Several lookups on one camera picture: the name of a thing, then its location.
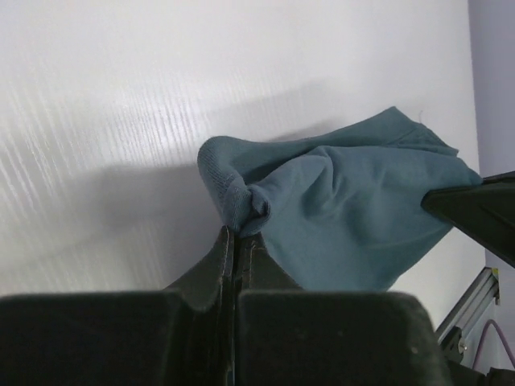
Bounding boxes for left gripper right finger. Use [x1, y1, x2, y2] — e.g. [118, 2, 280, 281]
[234, 236, 451, 385]

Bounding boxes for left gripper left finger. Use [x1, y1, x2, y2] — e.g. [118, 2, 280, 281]
[1, 228, 235, 385]

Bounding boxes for aluminium extrusion frame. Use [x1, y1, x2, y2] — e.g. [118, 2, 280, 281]
[435, 267, 500, 343]

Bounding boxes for grey blue t shirt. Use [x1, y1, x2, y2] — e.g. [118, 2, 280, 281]
[197, 107, 482, 291]

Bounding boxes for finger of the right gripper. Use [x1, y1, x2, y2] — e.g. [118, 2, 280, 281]
[421, 171, 514, 266]

